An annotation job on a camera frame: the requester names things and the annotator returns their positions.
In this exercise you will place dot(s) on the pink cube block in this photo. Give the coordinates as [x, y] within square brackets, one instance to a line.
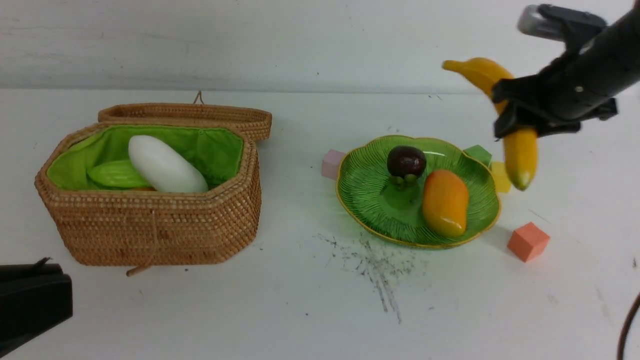
[331, 163]

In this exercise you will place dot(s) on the white radish with leaves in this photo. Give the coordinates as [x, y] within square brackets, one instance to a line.
[164, 168]

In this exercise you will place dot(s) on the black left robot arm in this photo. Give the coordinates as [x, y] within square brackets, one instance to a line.
[34, 298]

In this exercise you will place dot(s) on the green cube block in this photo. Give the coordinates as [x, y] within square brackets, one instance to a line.
[480, 154]

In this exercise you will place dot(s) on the green bitter gourd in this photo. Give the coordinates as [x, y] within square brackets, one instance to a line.
[119, 174]

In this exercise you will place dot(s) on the woven rattan basket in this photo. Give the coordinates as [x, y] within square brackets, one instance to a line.
[142, 229]

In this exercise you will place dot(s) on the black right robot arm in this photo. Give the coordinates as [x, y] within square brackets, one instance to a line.
[623, 37]

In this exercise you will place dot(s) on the orange yellow mango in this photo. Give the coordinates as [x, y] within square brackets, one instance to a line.
[445, 203]

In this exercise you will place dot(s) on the brown potato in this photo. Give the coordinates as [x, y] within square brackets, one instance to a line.
[143, 189]

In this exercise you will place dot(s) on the yellow cube block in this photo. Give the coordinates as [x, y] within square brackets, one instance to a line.
[501, 179]

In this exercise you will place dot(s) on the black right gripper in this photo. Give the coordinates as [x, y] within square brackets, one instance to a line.
[579, 86]

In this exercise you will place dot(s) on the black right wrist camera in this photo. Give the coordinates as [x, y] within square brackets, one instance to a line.
[571, 27]

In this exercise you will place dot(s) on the orange cube block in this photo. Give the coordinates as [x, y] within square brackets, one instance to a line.
[528, 242]

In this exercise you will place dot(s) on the yellow banana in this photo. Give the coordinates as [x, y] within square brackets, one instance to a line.
[520, 148]

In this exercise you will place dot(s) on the dark purple mangosteen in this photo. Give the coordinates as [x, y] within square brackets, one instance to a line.
[406, 164]

